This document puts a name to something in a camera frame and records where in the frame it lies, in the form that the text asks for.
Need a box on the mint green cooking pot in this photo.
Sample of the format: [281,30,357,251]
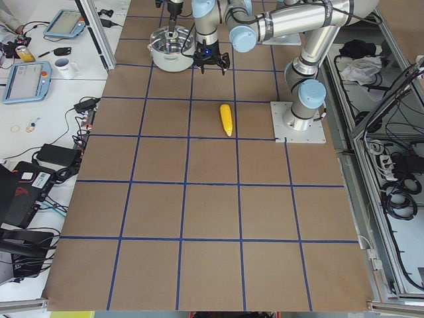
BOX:
[148,45,195,72]

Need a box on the brown paper table cover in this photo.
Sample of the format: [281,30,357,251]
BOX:
[43,1,372,311]

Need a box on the yellow corn cob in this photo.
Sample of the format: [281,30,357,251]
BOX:
[219,104,233,136]

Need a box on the white mug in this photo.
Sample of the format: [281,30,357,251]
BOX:
[54,58,80,80]

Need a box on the far blue teach pendant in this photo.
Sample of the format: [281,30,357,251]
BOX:
[43,9,85,38]

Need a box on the black coiled cable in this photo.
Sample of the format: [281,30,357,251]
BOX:
[380,178,419,220]

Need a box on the yellow drink can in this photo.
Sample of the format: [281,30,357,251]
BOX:
[15,45,36,62]

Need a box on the aluminium frame post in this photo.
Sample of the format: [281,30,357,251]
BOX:
[75,0,117,72]

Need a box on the black cloth bundle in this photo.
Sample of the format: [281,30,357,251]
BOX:
[339,39,376,59]

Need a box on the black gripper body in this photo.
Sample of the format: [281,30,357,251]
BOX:
[194,41,220,65]
[155,0,184,17]

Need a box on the black small pouch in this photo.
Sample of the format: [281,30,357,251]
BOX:
[53,47,72,56]

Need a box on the white crumpled cloth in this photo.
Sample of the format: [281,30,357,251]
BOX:
[341,57,382,85]

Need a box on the black power adapter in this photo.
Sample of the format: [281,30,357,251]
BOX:
[36,144,81,167]

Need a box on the black pen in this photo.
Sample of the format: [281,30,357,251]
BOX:
[38,50,53,58]

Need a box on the near blue teach pendant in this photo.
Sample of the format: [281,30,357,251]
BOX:
[2,61,52,104]

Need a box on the blue teach pendant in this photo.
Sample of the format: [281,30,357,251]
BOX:
[43,9,85,38]
[2,61,52,104]

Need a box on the white power strip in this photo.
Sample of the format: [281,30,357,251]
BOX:
[378,154,398,182]

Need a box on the black laptop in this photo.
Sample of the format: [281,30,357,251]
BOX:
[1,161,56,229]

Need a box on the glass pot lid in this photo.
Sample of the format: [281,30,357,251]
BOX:
[149,25,195,55]

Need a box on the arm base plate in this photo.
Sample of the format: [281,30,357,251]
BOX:
[270,101,326,144]
[261,33,301,46]

